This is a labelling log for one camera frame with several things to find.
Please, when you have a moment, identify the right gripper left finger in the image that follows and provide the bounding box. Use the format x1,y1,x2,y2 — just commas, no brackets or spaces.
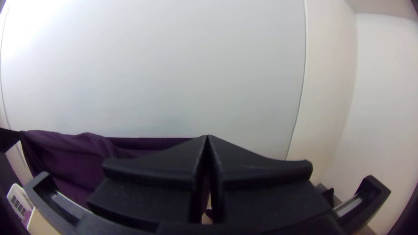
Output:
86,134,209,231

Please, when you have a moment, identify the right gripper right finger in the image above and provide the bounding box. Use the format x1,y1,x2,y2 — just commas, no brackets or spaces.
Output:
208,134,332,225

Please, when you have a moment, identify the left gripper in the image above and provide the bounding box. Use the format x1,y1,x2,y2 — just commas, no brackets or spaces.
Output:
0,128,22,153

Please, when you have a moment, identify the black t-shirt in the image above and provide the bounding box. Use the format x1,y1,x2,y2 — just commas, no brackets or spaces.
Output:
19,130,196,209

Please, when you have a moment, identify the white laundry basket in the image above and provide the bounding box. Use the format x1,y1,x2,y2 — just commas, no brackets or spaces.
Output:
6,183,36,229

